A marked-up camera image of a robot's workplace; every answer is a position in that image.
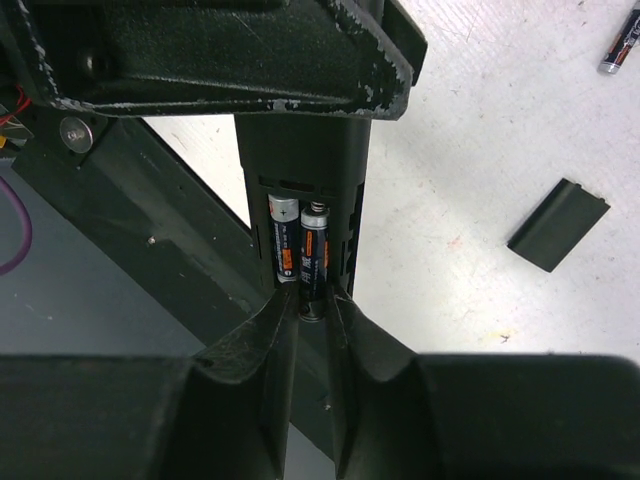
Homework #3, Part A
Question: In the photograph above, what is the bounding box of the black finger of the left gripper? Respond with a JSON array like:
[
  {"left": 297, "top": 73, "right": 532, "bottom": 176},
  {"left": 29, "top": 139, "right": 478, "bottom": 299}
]
[{"left": 1, "top": 1, "right": 413, "bottom": 120}]

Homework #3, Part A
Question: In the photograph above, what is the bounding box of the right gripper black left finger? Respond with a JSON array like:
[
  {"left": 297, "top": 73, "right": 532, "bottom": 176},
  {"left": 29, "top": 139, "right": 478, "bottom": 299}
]
[{"left": 1, "top": 286, "right": 298, "bottom": 479}]

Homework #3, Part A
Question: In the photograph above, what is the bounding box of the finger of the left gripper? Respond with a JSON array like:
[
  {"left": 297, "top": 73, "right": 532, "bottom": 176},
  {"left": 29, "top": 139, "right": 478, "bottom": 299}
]
[{"left": 382, "top": 0, "right": 428, "bottom": 86}]

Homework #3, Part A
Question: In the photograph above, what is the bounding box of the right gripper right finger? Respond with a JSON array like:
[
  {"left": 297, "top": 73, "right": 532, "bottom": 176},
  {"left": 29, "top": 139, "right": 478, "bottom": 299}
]
[{"left": 325, "top": 292, "right": 639, "bottom": 479}]

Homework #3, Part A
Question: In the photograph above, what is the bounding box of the black remote control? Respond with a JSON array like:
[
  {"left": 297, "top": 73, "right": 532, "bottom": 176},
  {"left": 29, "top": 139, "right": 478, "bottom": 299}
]
[{"left": 234, "top": 114, "right": 371, "bottom": 294}]

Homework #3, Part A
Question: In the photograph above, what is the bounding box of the black battery pair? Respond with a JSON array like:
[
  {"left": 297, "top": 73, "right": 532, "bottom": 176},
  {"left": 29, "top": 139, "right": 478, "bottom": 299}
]
[
  {"left": 299, "top": 202, "right": 329, "bottom": 321},
  {"left": 597, "top": 2, "right": 640, "bottom": 75}
]

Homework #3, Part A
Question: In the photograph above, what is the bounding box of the black battery cover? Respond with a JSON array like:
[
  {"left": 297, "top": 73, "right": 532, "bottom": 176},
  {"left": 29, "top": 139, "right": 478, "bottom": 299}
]
[{"left": 507, "top": 179, "right": 610, "bottom": 273}]

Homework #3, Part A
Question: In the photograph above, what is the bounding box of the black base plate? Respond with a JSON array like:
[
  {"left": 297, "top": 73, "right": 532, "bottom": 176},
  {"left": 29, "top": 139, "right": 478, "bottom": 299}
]
[{"left": 13, "top": 107, "right": 333, "bottom": 454}]

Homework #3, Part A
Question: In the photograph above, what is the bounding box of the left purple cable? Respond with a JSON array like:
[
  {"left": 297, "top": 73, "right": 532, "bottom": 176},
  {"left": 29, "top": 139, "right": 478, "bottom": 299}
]
[{"left": 0, "top": 177, "right": 34, "bottom": 276}]

